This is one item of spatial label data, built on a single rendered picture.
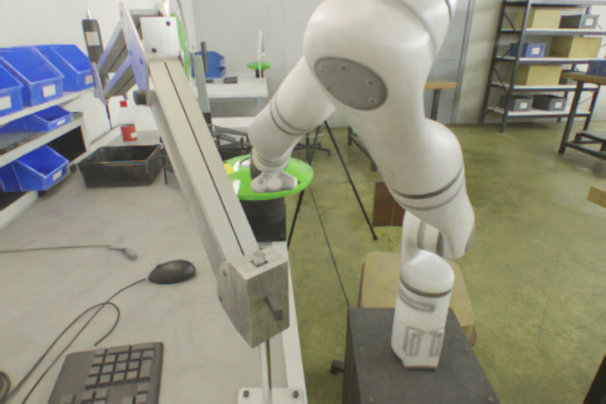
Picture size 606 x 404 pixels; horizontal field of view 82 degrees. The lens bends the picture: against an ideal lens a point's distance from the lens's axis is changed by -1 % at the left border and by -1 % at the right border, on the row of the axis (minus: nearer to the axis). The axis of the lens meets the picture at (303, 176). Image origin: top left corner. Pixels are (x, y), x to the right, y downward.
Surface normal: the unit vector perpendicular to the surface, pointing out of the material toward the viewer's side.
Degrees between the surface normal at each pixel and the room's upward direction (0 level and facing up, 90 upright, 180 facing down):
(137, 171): 93
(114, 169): 93
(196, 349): 0
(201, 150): 47
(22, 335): 0
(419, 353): 90
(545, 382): 0
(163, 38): 90
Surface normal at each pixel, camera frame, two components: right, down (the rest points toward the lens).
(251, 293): 0.62, 0.30
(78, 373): 0.10, -0.93
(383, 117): -0.28, 0.91
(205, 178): 0.45, -0.41
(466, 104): 0.11, 0.37
